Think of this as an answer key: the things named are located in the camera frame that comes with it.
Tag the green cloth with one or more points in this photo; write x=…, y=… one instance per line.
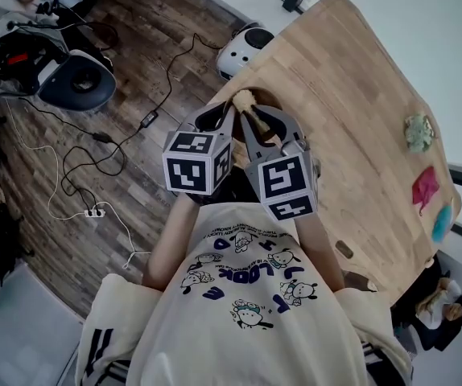
x=418, y=133

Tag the black power adapter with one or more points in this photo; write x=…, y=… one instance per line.
x=149, y=118

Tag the blue and white padded seat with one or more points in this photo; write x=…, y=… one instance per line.
x=76, y=79

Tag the white round appliance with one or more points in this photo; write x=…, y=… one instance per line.
x=241, y=52

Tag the teal sponge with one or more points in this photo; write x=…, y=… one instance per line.
x=442, y=223

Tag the person's right forearm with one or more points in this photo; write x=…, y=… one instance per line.
x=317, y=251

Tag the brown wooden bowl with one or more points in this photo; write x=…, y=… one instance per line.
x=276, y=103

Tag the grey floor mat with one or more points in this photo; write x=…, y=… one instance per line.
x=17, y=332

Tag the black device with red label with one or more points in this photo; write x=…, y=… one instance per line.
x=11, y=60

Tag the person's left forearm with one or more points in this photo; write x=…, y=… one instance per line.
x=172, y=239

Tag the beige scrubbing brush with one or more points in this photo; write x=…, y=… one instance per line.
x=247, y=99

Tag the cream printed t-shirt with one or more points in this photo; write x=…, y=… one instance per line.
x=239, y=316

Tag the pink cloth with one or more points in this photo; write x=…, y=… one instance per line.
x=425, y=187

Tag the black open bag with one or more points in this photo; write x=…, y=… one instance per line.
x=436, y=316

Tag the white power strip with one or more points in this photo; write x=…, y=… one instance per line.
x=95, y=212

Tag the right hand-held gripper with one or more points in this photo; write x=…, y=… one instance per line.
x=283, y=183

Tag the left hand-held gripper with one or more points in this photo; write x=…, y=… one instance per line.
x=184, y=171

